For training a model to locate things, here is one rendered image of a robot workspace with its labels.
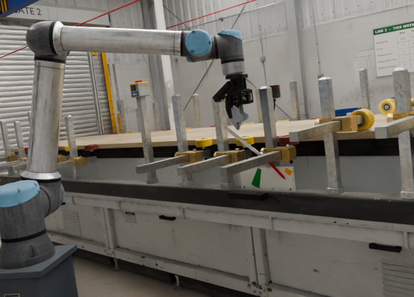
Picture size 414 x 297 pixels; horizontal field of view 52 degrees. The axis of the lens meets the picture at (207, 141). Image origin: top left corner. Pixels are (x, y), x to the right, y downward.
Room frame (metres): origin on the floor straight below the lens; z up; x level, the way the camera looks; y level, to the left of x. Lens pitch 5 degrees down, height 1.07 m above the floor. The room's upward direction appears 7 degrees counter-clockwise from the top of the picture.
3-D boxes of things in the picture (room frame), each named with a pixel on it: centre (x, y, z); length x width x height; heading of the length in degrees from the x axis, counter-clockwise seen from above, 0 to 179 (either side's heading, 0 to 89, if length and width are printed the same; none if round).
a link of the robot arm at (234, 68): (1.64, -0.14, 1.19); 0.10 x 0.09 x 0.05; 137
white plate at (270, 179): (1.65, -0.21, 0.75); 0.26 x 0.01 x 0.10; 47
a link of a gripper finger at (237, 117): (1.63, -0.13, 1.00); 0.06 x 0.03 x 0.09; 47
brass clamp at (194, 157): (1.97, 0.10, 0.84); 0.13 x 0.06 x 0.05; 47
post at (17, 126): (3.17, 1.40, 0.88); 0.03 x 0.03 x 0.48; 47
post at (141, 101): (2.16, 0.31, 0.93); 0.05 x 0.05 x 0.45; 47
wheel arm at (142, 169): (1.89, 0.15, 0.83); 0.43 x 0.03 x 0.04; 137
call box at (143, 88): (2.16, 0.31, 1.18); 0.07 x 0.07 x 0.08; 47
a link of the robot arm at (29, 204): (1.49, 0.69, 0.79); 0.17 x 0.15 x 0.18; 179
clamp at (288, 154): (1.63, -0.27, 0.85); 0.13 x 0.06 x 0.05; 47
